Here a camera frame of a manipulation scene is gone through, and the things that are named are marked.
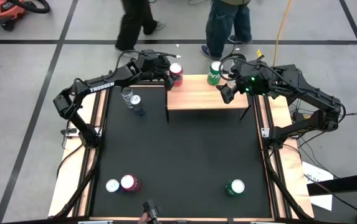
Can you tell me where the person's hand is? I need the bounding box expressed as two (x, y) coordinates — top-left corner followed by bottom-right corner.
(136, 212), (151, 224)

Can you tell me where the yellow floor cable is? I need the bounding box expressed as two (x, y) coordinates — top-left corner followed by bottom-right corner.
(272, 0), (293, 68)

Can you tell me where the black handheld device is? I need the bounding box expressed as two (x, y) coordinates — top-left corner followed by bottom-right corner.
(142, 198), (163, 224)

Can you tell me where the red Fanta can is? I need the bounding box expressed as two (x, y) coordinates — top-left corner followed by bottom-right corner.
(169, 62), (184, 88)
(120, 174), (141, 193)

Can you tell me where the black board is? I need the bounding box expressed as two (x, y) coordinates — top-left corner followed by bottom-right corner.
(306, 171), (357, 197)

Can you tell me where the black vacuum hose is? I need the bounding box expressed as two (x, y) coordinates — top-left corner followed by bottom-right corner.
(11, 0), (51, 15)

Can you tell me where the wooden shelf with black legs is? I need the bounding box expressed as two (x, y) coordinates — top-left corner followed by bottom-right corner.
(166, 73), (249, 123)

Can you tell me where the slim teal beverage can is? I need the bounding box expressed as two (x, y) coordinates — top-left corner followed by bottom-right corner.
(130, 94), (146, 117)

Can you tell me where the black table mat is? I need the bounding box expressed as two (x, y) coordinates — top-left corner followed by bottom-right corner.
(91, 84), (273, 218)

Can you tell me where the black cable loop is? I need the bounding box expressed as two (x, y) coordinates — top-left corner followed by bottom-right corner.
(220, 52), (248, 82)

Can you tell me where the person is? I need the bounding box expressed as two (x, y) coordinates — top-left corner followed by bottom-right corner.
(115, 0), (166, 52)
(200, 0), (254, 62)

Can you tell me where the white paper sheet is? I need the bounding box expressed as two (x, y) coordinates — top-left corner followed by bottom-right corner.
(302, 161), (335, 212)

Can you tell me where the green Sprite can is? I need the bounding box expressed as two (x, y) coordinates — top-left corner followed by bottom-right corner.
(207, 60), (223, 86)
(224, 179), (246, 197)

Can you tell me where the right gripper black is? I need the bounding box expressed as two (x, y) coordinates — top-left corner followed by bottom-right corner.
(216, 62), (274, 105)

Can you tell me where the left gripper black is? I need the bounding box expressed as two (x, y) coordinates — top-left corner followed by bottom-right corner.
(134, 55), (175, 91)

